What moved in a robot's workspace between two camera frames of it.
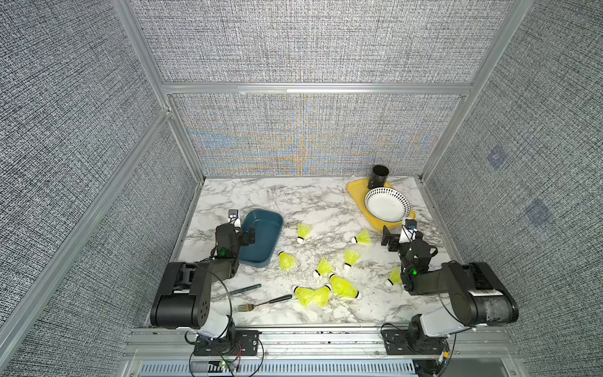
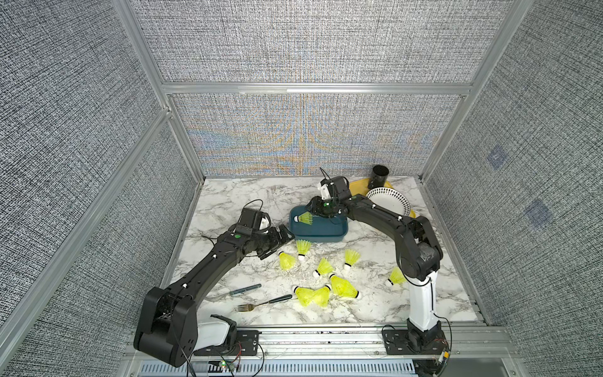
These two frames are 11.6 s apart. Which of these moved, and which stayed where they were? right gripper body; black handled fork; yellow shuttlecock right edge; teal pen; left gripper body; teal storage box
Moved: right gripper body; left gripper body; teal storage box
Stayed: teal pen; black handled fork; yellow shuttlecock right edge
